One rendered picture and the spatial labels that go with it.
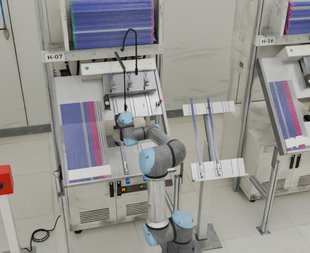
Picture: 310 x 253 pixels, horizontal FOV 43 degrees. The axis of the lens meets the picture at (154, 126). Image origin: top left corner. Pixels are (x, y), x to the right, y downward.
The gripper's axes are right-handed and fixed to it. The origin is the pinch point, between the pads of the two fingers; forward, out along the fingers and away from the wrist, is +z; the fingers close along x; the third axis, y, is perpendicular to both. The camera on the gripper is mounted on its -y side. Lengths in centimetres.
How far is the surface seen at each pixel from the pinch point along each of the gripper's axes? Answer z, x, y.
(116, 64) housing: 1.8, -4.0, 42.4
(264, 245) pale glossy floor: 28, -98, -95
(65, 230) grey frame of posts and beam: 18, 40, -58
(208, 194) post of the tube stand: 16, -57, -51
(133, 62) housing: 1.7, -15.2, 42.1
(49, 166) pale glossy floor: 142, 50, -12
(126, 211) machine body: 53, -4, -57
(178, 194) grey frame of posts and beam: 10, -34, -47
